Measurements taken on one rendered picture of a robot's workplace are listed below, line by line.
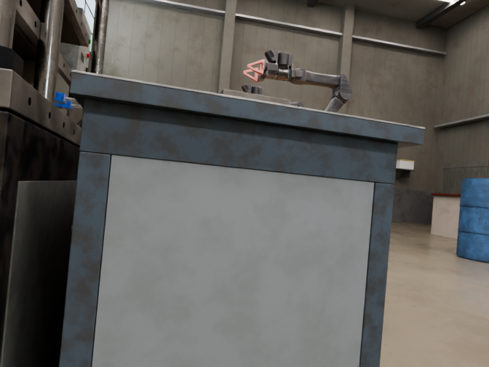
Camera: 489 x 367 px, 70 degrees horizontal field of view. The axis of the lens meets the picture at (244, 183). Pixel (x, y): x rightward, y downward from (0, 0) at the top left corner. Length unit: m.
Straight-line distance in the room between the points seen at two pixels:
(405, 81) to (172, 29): 7.70
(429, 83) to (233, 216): 13.34
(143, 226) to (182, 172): 0.12
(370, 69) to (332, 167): 12.04
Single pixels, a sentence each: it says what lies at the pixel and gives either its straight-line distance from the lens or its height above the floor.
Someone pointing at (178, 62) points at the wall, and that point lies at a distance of 11.03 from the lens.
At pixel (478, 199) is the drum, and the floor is 0.75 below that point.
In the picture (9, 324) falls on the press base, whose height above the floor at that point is 0.36.
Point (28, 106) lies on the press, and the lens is 0.75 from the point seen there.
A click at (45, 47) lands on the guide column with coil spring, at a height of 0.97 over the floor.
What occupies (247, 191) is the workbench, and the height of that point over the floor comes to 0.63.
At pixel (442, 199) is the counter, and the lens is 8.80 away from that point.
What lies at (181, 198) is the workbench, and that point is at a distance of 0.65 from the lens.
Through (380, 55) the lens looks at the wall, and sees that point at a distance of 13.06.
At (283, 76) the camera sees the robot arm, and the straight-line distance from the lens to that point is 1.77.
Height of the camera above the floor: 0.63
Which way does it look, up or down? 1 degrees up
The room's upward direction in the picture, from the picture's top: 5 degrees clockwise
